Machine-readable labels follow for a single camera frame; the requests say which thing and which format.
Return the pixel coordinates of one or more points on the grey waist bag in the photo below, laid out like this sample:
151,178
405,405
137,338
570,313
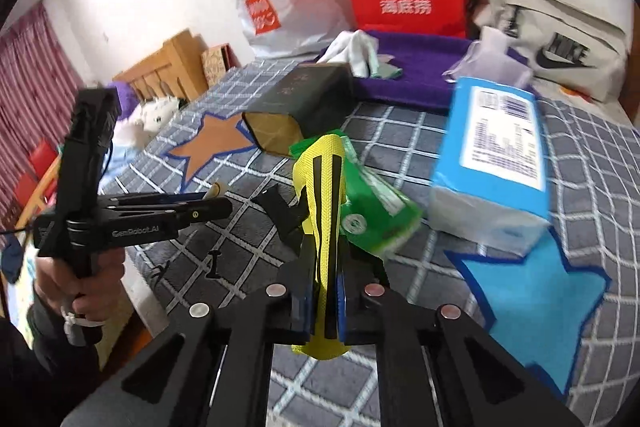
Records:
550,32

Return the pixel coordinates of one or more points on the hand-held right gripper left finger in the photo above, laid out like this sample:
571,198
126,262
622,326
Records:
305,302

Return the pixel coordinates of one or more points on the clear plastic packet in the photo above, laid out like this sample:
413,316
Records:
487,57

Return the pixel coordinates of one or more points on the blue tissue pack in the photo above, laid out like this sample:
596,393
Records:
500,142

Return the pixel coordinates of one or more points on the purple towel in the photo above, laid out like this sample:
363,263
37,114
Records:
415,62

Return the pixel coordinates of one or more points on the patterned book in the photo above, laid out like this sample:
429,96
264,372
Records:
215,62

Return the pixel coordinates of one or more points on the grey checked bedspread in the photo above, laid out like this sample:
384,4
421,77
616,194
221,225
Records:
400,132

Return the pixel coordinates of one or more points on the purple plush toy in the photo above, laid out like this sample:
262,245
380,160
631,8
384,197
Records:
125,99

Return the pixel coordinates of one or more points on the white polka dot pillow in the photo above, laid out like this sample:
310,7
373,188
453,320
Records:
155,112

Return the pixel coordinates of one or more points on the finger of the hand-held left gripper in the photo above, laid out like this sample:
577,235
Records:
150,199
205,210

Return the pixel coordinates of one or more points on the person's left forearm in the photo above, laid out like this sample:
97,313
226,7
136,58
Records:
30,357

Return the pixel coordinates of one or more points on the yellow and black sock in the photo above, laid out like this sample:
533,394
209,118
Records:
325,187

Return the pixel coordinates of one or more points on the red striped curtain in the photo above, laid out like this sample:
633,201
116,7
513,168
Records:
30,107

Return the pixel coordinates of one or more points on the green tissue packet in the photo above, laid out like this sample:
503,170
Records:
375,207

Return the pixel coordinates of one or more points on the dark green box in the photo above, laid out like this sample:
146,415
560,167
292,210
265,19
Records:
310,97

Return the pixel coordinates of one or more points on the wooden headboard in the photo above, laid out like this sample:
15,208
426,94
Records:
165,67

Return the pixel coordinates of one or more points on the white gloves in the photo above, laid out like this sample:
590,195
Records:
355,49

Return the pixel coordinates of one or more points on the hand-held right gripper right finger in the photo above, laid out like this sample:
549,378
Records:
345,307

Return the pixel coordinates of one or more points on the person's left hand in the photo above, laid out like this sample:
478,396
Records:
55,287

